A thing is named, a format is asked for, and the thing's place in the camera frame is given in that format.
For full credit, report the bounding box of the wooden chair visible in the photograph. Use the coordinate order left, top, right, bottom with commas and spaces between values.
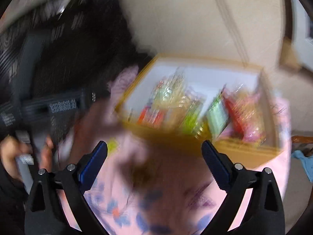
292, 135, 313, 145

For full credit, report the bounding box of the lime green snack packet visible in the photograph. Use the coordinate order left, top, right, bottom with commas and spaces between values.
182, 103, 203, 137

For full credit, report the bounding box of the person's left forearm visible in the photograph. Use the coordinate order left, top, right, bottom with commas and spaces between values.
0, 164, 28, 228

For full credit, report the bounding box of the framed lotus painting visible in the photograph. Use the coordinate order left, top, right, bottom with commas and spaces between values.
281, 0, 313, 74

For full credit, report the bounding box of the red biscuit packet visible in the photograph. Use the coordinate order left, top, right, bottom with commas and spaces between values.
223, 88, 247, 137

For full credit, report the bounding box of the dark carved wooden bench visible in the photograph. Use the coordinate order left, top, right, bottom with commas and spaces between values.
0, 0, 158, 142

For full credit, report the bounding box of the cardboard corner protector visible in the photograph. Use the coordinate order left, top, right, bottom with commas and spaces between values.
278, 37, 302, 72

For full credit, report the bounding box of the blue cloth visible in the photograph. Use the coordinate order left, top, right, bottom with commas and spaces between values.
291, 149, 313, 183

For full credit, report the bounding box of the red box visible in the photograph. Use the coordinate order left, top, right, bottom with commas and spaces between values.
137, 106, 165, 128

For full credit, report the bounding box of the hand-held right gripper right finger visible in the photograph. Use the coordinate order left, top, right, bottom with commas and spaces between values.
201, 140, 285, 235

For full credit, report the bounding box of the yellow long snack packet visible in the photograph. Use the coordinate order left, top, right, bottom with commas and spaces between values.
106, 138, 119, 153

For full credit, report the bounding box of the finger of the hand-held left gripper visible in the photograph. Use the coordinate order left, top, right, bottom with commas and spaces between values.
81, 90, 110, 110

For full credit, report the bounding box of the pink printed tablecloth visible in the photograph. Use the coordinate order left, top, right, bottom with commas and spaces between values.
58, 66, 293, 235

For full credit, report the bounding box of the yellow cardboard box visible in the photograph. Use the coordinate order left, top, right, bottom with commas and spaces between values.
114, 52, 286, 170

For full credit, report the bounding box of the pink rice cracker packet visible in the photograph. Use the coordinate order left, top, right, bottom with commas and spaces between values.
241, 95, 267, 145

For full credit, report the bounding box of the person's left hand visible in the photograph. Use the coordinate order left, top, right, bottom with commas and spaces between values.
0, 136, 55, 180

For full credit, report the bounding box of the green white snack packet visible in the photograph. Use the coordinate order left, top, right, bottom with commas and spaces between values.
206, 95, 229, 138

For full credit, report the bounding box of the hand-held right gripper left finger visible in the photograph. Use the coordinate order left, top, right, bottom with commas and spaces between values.
24, 141, 108, 235

